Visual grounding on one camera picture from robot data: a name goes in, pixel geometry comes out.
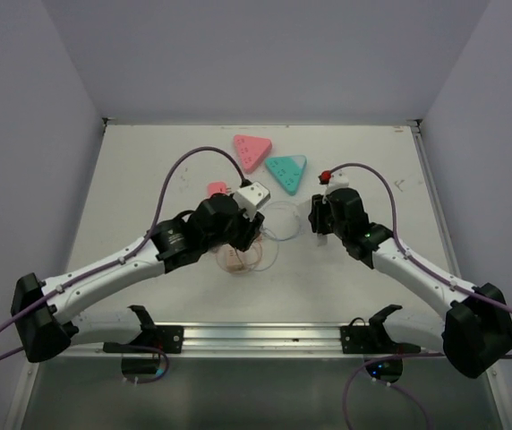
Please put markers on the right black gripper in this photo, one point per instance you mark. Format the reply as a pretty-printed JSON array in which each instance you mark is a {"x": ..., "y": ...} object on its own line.
[{"x": 319, "y": 207}]

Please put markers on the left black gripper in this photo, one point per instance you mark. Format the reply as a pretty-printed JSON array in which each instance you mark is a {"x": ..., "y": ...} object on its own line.
[{"x": 250, "y": 229}]

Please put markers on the pink plug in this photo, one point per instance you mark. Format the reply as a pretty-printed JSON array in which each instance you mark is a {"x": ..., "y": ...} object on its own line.
[{"x": 219, "y": 187}]

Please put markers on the teal triangular socket adapter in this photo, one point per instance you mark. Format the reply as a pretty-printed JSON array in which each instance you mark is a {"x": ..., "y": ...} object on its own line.
[{"x": 287, "y": 171}]

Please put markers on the pink triangular socket adapter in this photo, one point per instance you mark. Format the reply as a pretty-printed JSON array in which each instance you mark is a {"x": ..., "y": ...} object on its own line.
[{"x": 251, "y": 151}]

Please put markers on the white triangular adapter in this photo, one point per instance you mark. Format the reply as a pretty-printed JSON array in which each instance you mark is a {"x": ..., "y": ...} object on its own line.
[{"x": 304, "y": 210}]

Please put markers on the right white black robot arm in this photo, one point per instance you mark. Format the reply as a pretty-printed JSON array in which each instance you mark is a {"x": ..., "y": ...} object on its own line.
[{"x": 474, "y": 331}]

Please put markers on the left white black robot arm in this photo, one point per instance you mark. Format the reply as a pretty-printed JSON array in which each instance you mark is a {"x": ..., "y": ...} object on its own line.
[{"x": 49, "y": 314}]

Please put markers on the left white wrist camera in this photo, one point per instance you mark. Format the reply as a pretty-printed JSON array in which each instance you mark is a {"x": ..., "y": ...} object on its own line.
[{"x": 250, "y": 197}]

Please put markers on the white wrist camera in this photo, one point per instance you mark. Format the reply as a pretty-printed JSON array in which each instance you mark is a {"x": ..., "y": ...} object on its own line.
[
  {"x": 337, "y": 180},
  {"x": 250, "y": 197}
]

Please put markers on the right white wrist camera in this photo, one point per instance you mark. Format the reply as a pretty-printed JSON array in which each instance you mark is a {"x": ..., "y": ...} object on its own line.
[{"x": 337, "y": 180}]

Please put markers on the aluminium front rail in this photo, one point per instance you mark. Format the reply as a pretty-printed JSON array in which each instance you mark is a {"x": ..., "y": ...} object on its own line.
[{"x": 223, "y": 338}]

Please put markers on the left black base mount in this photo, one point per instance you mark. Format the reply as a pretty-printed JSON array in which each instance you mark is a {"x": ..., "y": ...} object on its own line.
[{"x": 165, "y": 338}]

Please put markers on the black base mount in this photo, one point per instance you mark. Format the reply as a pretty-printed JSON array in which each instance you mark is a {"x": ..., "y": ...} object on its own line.
[
  {"x": 371, "y": 338},
  {"x": 165, "y": 338}
]

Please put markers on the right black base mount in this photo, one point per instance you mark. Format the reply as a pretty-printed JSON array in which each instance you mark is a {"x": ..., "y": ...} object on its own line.
[{"x": 371, "y": 338}]

